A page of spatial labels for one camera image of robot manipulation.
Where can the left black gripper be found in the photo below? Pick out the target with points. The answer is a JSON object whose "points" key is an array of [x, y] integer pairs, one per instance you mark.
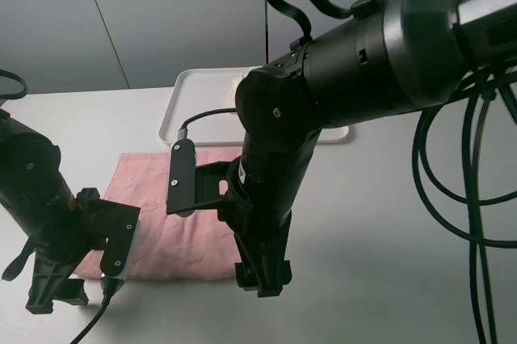
{"points": [[61, 250]]}

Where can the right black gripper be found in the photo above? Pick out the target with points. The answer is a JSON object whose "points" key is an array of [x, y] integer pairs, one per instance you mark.
{"points": [[260, 241]]}

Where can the pink terry towel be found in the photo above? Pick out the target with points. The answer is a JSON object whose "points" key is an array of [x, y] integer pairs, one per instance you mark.
{"points": [[169, 247]]}

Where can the cream white terry towel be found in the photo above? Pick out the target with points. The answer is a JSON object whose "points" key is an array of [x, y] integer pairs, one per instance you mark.
{"points": [[234, 86]]}

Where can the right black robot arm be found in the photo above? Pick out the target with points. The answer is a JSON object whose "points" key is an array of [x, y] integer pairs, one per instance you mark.
{"points": [[374, 59]]}

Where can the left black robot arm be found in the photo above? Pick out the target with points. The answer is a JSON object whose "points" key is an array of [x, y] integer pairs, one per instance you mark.
{"points": [[33, 190]]}

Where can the white rectangular plastic tray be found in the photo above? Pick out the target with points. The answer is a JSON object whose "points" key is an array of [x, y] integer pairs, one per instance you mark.
{"points": [[196, 91]]}

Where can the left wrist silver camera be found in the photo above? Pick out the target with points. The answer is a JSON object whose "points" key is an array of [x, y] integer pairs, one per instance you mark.
{"points": [[121, 229]]}

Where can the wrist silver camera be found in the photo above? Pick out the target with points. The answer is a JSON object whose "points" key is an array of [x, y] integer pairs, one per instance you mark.
{"points": [[121, 229], [180, 196]]}

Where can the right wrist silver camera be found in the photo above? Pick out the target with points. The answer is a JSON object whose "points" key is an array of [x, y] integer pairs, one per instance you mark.
{"points": [[180, 196]]}

